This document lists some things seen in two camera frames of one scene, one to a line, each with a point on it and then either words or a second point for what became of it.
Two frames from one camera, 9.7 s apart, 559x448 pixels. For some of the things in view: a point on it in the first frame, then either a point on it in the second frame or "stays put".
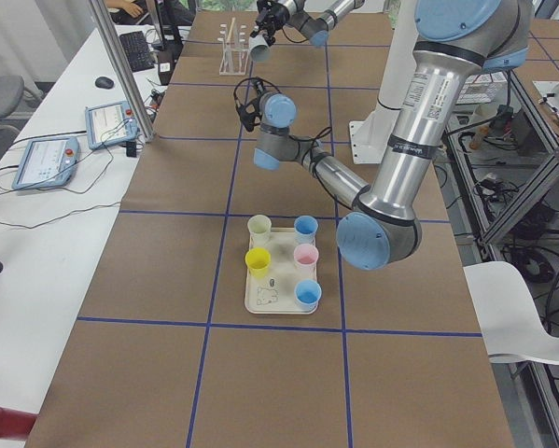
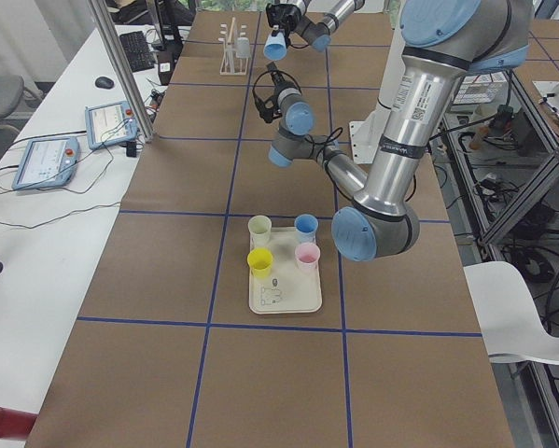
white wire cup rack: (234, 60) stays put
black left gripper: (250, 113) → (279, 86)
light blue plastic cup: (307, 294) → (275, 47)
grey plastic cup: (258, 48) → (243, 48)
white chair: (510, 320) stays put
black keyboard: (136, 49) stays put
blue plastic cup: (305, 228) stays put
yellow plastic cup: (258, 260) stays put
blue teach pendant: (110, 123) stays put
